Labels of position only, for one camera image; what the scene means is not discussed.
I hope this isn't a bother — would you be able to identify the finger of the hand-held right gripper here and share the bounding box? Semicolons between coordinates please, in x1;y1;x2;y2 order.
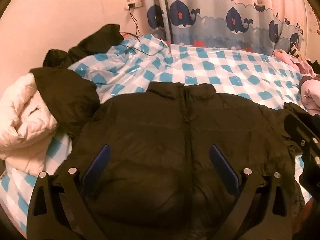
284;114;320;167
299;152;320;198

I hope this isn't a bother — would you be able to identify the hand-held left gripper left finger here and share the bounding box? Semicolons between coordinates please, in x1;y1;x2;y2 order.
26;144;112;240

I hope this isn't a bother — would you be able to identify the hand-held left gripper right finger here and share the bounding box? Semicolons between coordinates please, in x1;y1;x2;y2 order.
209;144;294;240

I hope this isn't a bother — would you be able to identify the black puffer jacket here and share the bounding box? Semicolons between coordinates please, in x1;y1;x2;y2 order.
30;67;309;240

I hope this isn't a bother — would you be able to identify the pink garment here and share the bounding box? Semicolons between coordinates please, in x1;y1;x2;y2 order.
273;49;315;74

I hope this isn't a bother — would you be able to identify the small black cloth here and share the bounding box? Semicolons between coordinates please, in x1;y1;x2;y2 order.
306;59;320;73

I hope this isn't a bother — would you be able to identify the black white striped item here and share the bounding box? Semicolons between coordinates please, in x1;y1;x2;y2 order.
289;42;302;57

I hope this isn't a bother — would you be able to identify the white puffer jacket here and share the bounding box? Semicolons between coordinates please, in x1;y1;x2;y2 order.
0;73;59;173

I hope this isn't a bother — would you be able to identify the blue white checked bed cover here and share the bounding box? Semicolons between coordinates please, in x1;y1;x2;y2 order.
0;34;309;240

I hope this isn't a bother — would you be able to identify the black garment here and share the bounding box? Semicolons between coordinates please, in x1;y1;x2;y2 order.
43;24;124;68

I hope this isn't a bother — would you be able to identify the whale print curtain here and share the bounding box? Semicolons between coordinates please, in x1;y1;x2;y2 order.
140;0;307;55

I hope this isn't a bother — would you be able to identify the black charger cable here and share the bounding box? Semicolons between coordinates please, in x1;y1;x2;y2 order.
117;7;167;57

